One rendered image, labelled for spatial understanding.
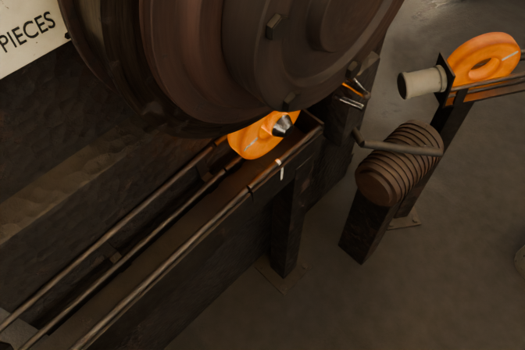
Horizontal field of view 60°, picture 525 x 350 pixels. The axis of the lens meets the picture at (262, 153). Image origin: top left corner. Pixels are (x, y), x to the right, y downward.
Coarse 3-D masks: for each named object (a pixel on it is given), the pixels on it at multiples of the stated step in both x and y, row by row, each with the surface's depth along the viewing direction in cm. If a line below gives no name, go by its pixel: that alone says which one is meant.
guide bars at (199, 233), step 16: (320, 128) 88; (304, 144) 88; (240, 192) 80; (224, 208) 78; (208, 224) 77; (192, 240) 76; (176, 256) 75; (160, 272) 74; (144, 288) 73; (128, 304) 73
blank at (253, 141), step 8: (288, 112) 78; (296, 112) 80; (264, 120) 73; (248, 128) 70; (256, 128) 72; (232, 136) 72; (240, 136) 71; (248, 136) 72; (256, 136) 74; (264, 136) 78; (272, 136) 79; (232, 144) 74; (240, 144) 72; (248, 144) 74; (256, 144) 76; (264, 144) 78; (272, 144) 80; (240, 152) 74; (248, 152) 76; (256, 152) 78; (264, 152) 80
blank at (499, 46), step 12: (480, 36) 93; (492, 36) 92; (504, 36) 93; (468, 48) 93; (480, 48) 92; (492, 48) 93; (504, 48) 93; (516, 48) 94; (456, 60) 95; (468, 60) 95; (480, 60) 95; (492, 60) 100; (504, 60) 96; (516, 60) 97; (456, 72) 97; (468, 72) 98; (480, 72) 101; (492, 72) 100; (504, 72) 100; (456, 84) 101
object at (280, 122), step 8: (272, 112) 73; (280, 112) 73; (272, 120) 73; (280, 120) 72; (288, 120) 73; (264, 128) 74; (272, 128) 73; (280, 128) 72; (288, 128) 73; (280, 136) 73
